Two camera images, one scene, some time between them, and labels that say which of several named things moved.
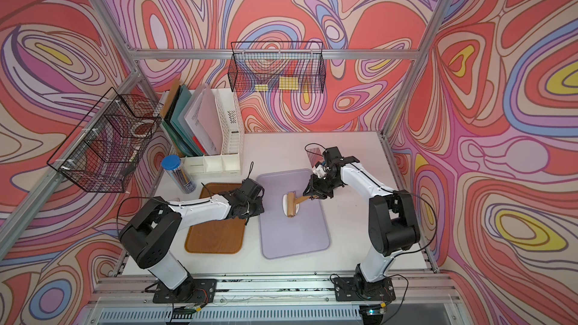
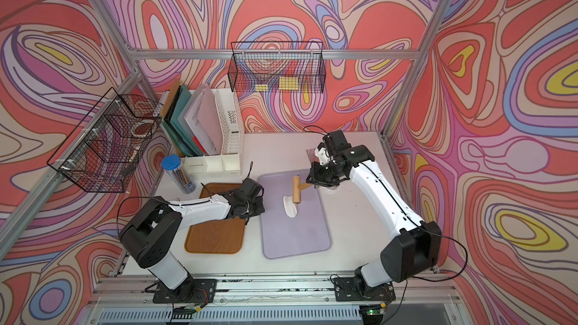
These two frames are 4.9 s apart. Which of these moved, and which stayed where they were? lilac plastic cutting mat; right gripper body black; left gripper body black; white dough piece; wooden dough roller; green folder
Moved: wooden dough roller; right gripper body black
Stayed: left gripper body black; white dough piece; lilac plastic cutting mat; green folder
